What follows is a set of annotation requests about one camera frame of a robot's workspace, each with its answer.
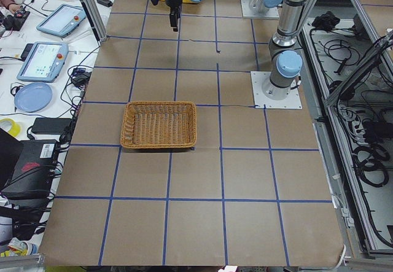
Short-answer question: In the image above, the yellow tape roll on desk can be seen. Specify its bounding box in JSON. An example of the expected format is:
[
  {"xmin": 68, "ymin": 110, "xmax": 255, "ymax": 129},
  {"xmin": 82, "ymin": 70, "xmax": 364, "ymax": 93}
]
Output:
[{"xmin": 0, "ymin": 118, "xmax": 21, "ymax": 137}]

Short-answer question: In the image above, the black power adapter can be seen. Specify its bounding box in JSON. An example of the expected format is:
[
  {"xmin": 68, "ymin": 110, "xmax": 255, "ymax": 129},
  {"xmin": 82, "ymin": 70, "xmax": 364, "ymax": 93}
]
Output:
[{"xmin": 31, "ymin": 117, "xmax": 71, "ymax": 135}]

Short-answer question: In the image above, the blue plate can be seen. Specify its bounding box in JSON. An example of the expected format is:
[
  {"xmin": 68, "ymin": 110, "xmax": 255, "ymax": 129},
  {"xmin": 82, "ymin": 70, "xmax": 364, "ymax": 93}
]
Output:
[{"xmin": 14, "ymin": 82, "xmax": 53, "ymax": 112}]

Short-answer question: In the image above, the upper teach pendant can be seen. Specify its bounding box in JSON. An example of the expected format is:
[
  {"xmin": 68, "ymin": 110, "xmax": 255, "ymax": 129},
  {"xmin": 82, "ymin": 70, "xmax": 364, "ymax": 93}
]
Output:
[{"xmin": 36, "ymin": 4, "xmax": 87, "ymax": 38}]

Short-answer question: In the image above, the lower teach pendant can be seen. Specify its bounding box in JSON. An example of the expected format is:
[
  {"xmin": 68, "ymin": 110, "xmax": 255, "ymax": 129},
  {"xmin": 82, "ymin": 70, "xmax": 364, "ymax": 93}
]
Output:
[{"xmin": 17, "ymin": 42, "xmax": 69, "ymax": 83}]

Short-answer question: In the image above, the brown wicker basket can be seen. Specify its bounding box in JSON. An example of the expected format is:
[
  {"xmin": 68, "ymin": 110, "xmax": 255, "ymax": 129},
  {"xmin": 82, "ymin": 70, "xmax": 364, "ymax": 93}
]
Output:
[{"xmin": 120, "ymin": 101, "xmax": 197, "ymax": 149}]

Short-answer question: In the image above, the black laptop computer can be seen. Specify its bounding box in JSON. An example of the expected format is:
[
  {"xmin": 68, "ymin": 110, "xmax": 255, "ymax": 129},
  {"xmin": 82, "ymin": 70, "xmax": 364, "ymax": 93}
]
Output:
[{"xmin": 1, "ymin": 130, "xmax": 58, "ymax": 200}]

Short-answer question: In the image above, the teach pendant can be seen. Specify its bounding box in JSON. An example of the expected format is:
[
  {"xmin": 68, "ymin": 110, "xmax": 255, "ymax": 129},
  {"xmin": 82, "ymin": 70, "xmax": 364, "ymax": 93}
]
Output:
[
  {"xmin": 17, "ymin": 42, "xmax": 69, "ymax": 83},
  {"xmin": 36, "ymin": 4, "xmax": 87, "ymax": 38}
]

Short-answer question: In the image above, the aluminium frame post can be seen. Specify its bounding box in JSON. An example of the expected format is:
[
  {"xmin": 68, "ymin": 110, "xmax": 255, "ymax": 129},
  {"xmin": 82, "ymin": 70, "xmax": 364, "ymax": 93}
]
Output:
[{"xmin": 80, "ymin": 0, "xmax": 107, "ymax": 42}]

